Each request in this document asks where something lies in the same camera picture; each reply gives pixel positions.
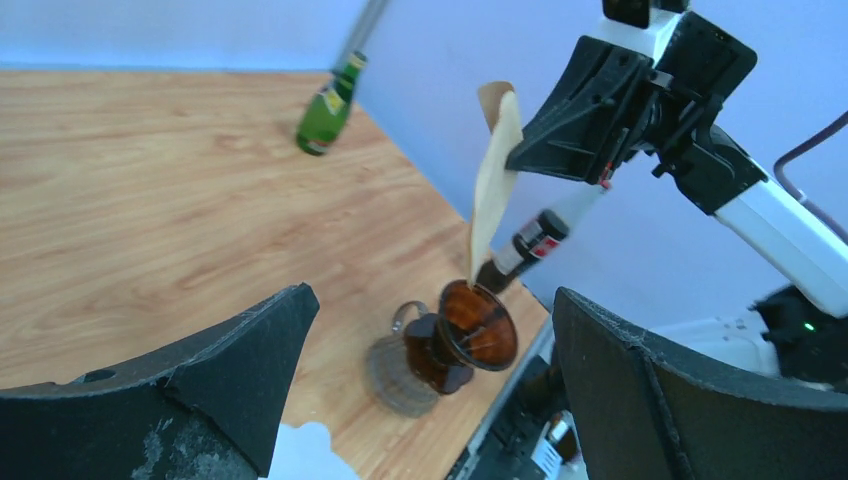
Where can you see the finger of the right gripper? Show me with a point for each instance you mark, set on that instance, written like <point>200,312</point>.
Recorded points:
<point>572,136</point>

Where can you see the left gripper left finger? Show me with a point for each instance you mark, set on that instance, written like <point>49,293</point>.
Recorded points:
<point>204,407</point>

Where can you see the green glass bottle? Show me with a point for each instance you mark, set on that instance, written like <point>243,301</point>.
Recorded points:
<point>326,116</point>

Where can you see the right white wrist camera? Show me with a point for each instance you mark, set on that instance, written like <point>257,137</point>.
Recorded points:
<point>642,26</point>

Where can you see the clear ribbed glass pitcher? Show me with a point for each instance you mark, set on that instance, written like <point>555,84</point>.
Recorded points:
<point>391,379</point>

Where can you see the white paper coffee filter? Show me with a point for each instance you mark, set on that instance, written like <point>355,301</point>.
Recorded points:
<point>305,453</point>

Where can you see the brown paper coffee filter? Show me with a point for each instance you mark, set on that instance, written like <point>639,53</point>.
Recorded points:
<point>494,183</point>

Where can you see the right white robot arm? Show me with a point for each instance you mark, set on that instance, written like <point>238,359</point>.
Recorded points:
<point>798,332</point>

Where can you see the cola bottle red cap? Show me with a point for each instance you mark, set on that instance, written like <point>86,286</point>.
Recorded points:
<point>527,247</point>

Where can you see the amber glass dripper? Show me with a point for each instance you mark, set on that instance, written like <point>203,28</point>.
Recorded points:
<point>470,330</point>

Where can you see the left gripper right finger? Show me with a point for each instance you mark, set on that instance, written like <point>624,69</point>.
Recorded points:
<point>646,407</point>

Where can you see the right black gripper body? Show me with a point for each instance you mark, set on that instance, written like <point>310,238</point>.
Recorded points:
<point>688,68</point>

